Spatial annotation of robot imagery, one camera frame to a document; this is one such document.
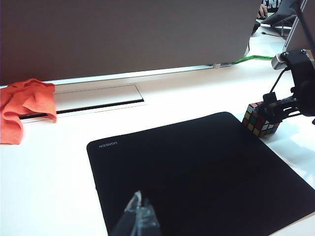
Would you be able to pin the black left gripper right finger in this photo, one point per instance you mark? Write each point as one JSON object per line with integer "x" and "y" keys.
{"x": 150, "y": 221}

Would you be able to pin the grey laptop stand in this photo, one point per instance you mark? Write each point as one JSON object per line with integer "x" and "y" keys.
{"x": 278, "y": 19}

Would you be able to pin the orange cloth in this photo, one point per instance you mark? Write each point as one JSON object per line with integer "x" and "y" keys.
{"x": 24, "y": 103}

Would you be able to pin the grey partition with white edge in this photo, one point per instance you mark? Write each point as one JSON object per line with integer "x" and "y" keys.
{"x": 295, "y": 29}

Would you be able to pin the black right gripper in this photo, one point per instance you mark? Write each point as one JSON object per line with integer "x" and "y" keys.
{"x": 302, "y": 73}

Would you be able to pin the black diagonal rod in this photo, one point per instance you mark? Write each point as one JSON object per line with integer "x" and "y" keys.
{"x": 306, "y": 24}

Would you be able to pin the grey desk partition panel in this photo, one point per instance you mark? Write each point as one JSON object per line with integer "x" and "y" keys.
{"x": 123, "y": 37}

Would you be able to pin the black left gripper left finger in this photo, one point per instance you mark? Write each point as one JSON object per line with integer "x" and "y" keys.
{"x": 128, "y": 218}

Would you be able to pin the person in black printed shirt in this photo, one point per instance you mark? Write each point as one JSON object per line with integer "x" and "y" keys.
{"x": 270, "y": 5}

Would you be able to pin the multicoloured puzzle cube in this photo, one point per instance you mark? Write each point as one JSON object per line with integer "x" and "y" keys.
{"x": 251, "y": 119}

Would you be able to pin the black mouse pad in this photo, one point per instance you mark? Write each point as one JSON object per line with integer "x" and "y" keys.
{"x": 197, "y": 177}

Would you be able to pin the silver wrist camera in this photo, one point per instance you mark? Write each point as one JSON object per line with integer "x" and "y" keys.
{"x": 278, "y": 61}

